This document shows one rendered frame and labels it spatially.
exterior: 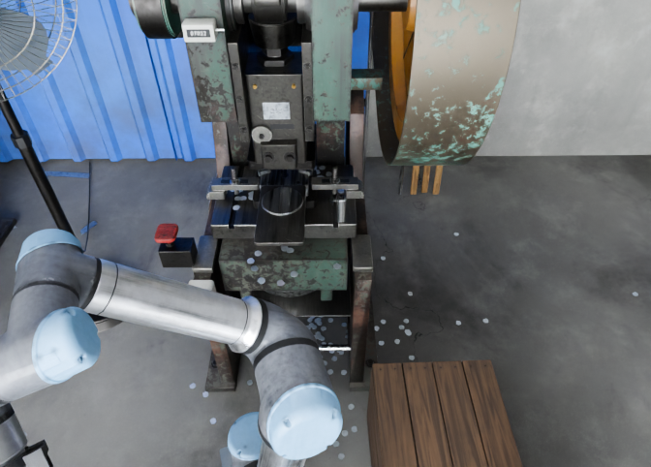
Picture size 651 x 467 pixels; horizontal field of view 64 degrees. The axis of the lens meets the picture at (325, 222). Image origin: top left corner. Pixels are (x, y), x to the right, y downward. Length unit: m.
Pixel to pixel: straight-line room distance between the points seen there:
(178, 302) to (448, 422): 1.04
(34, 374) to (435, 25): 0.80
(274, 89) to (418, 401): 0.99
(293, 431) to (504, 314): 1.65
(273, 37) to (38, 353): 0.96
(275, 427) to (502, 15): 0.78
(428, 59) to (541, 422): 1.48
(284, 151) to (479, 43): 0.66
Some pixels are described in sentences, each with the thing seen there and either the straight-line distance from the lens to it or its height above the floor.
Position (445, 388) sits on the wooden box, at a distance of 1.70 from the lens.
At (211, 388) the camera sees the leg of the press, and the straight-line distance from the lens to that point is 2.08.
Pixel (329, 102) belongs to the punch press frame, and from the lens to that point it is 1.36.
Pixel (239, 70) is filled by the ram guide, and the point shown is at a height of 1.20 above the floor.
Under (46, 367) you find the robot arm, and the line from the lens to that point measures 0.66.
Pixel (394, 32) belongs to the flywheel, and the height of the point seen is 1.14.
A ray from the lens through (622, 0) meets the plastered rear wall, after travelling 2.96.
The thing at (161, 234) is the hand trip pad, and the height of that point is 0.76.
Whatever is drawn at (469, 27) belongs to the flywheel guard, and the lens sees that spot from 1.01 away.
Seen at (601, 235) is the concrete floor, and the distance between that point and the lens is 2.88.
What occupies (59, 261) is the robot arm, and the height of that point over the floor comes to 1.32.
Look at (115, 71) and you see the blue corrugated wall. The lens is 2.92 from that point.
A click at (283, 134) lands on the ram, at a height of 0.99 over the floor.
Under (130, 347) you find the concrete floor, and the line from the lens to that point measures 2.30.
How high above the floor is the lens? 1.81
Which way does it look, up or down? 44 degrees down
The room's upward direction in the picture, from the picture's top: straight up
